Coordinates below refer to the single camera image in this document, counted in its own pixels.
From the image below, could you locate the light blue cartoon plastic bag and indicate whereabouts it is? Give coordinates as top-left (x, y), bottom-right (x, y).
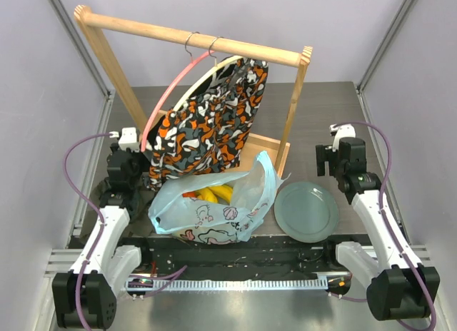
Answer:
top-left (148, 151), bottom-right (283, 245)

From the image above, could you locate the yellow fake banana bunch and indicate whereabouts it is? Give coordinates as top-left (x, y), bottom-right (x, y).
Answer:
top-left (195, 185), bottom-right (233, 203)

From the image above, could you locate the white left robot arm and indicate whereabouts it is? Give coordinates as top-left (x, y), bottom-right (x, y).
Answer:
top-left (51, 143), bottom-right (152, 330)

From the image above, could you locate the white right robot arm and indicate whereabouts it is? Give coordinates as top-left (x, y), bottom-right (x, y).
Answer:
top-left (316, 137), bottom-right (440, 321)

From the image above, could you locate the orange fake fruit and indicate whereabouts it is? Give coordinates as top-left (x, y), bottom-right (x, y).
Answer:
top-left (182, 191), bottom-right (196, 198)

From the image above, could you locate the pink clothes hanger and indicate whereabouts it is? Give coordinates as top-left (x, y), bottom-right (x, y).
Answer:
top-left (140, 31), bottom-right (211, 152)

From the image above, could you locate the olive green crumpled cloth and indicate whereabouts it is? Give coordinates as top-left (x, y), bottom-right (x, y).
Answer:
top-left (81, 179), bottom-right (156, 238)

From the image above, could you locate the grey-green round plate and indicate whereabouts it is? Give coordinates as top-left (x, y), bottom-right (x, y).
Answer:
top-left (273, 181), bottom-right (339, 243)

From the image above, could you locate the wooden clothes rack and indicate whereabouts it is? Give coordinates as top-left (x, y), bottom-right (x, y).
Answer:
top-left (74, 5), bottom-right (312, 176)

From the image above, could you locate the orange camouflage patterned garment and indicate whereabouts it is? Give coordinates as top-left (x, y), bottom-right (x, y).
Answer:
top-left (147, 57), bottom-right (268, 192)

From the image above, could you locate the cream clothes hanger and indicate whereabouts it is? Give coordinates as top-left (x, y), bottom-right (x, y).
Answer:
top-left (173, 36), bottom-right (242, 111)

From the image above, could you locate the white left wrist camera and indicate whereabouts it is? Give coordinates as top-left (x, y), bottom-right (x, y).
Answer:
top-left (109, 127), bottom-right (140, 153)

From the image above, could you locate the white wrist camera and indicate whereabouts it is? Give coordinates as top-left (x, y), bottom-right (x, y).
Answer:
top-left (329, 124), bottom-right (356, 153)
top-left (109, 127), bottom-right (140, 153)

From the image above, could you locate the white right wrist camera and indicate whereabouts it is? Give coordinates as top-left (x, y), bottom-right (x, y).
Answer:
top-left (329, 124), bottom-right (356, 153)

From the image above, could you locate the slotted white cable duct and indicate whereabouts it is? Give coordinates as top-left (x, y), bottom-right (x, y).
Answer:
top-left (125, 277), bottom-right (328, 292)

